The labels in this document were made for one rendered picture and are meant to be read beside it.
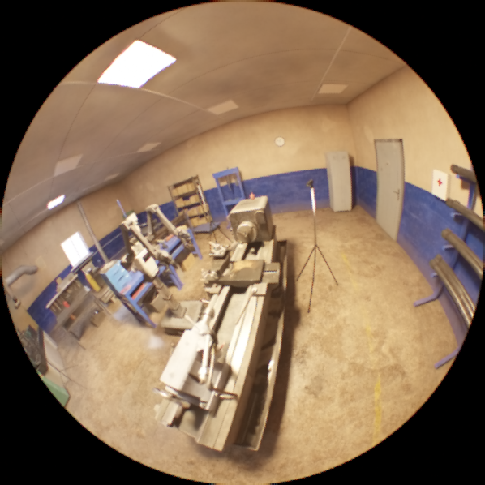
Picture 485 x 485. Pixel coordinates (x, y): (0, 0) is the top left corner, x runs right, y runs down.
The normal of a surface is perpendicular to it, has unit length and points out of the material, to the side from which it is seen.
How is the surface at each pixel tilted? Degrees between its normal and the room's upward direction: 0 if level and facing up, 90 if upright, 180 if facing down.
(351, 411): 0
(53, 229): 90
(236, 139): 90
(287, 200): 90
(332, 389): 0
